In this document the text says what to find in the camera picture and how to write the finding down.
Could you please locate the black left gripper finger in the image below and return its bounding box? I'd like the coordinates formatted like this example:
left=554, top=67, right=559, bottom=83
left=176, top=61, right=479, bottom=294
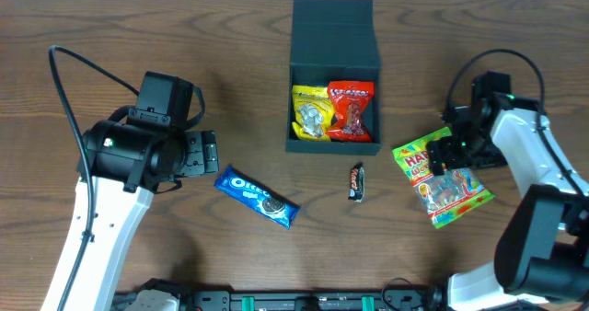
left=202, top=131, right=216, bottom=151
left=203, top=149, right=219, bottom=174

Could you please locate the Haribo gummy worms bag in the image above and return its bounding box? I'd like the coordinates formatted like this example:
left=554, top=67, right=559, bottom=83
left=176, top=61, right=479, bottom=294
left=392, top=127, right=494, bottom=228

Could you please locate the blue Oreo cookie pack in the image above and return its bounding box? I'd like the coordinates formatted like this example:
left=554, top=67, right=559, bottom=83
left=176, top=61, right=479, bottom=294
left=214, top=166, right=300, bottom=230

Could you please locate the red candy bag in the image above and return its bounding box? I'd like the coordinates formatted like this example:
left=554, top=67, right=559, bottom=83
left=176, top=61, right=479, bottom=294
left=327, top=81, right=375, bottom=143

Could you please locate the yellow snack bag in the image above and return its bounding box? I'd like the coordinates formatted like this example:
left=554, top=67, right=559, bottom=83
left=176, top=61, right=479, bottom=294
left=292, top=85, right=335, bottom=142

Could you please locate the black gift box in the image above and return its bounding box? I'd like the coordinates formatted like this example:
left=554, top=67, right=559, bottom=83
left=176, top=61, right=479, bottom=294
left=285, top=0, right=381, bottom=156

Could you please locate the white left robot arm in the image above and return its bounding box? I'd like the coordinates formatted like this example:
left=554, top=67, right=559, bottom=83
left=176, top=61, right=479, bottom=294
left=42, top=105, right=219, bottom=310

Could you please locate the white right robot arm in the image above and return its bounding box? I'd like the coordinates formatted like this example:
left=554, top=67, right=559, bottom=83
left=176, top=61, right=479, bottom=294
left=427, top=92, right=588, bottom=310

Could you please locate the small Mars chocolate bar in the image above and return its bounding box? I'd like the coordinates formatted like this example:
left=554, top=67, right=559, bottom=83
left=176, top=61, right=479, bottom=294
left=348, top=163, right=365, bottom=202

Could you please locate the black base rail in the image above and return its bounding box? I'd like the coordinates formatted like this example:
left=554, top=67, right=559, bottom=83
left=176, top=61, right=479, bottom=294
left=112, top=277, right=549, bottom=311

